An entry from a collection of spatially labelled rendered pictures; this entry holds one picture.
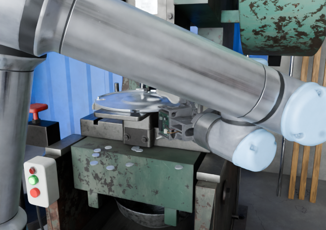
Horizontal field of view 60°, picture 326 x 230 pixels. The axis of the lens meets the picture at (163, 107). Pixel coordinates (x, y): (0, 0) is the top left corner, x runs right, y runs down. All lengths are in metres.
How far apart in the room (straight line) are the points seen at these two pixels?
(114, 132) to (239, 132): 0.52
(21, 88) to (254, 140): 0.36
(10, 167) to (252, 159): 0.37
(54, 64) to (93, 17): 2.42
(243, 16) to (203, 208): 0.46
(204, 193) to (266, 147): 0.27
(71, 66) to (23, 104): 2.14
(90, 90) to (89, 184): 1.62
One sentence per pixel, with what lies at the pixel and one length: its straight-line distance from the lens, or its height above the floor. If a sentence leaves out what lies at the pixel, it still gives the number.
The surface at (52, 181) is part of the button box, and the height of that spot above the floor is 0.57.
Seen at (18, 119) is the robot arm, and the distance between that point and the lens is 0.45.
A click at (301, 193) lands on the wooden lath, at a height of 0.04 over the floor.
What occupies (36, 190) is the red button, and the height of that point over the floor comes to 0.55.
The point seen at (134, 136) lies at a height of 0.68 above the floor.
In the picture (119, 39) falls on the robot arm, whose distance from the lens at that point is 0.28.
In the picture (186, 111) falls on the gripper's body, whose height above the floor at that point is 0.81.
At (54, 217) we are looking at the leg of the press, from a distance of 1.01.
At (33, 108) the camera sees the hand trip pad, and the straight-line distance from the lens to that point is 0.95.
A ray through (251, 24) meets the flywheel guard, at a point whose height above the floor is 1.00.
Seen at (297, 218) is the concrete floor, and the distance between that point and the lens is 1.83.
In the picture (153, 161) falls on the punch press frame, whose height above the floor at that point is 0.64.
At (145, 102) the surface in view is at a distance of 0.83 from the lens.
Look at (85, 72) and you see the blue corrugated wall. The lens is 2.47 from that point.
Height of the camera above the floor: 0.97
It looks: 14 degrees down
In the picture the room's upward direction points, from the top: straight up
